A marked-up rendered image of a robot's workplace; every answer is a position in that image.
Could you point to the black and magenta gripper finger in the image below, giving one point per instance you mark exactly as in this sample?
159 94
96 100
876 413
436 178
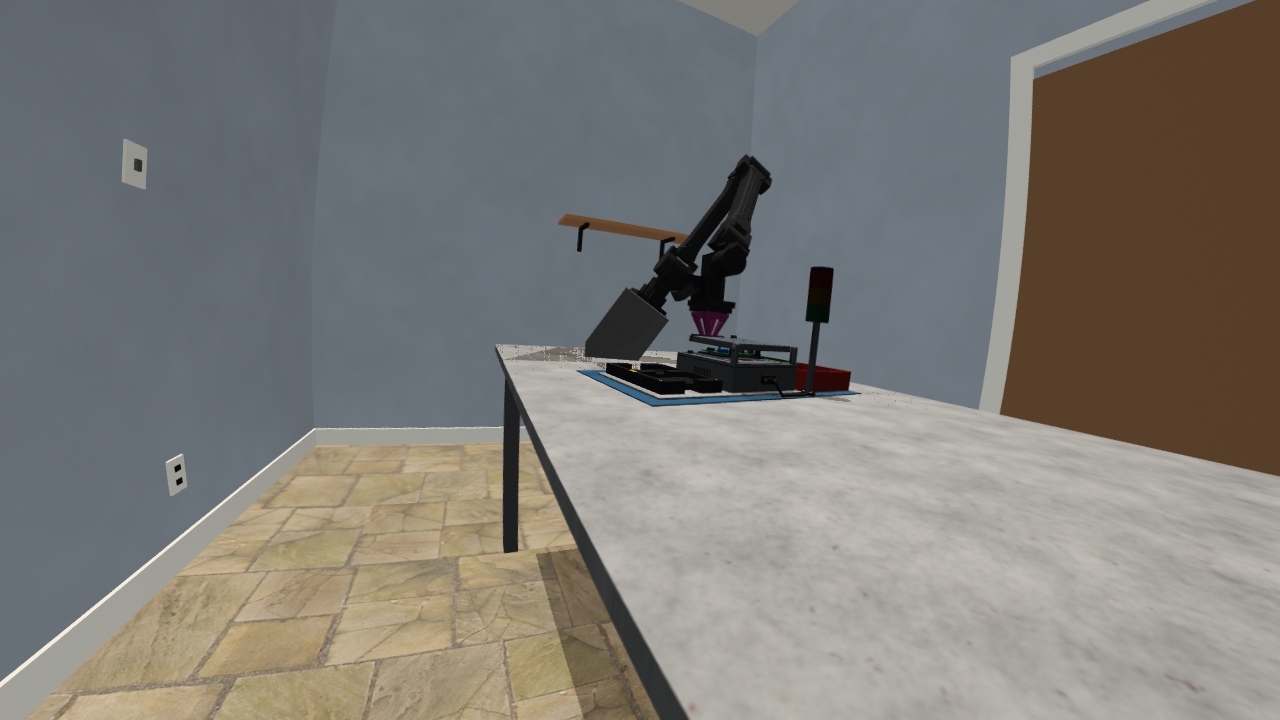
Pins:
697 319
707 316

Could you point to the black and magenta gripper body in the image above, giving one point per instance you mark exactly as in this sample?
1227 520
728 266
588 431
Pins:
699 305

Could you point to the red bin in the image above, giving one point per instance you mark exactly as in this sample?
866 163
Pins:
825 379

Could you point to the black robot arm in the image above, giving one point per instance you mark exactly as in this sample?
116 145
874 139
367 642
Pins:
733 235

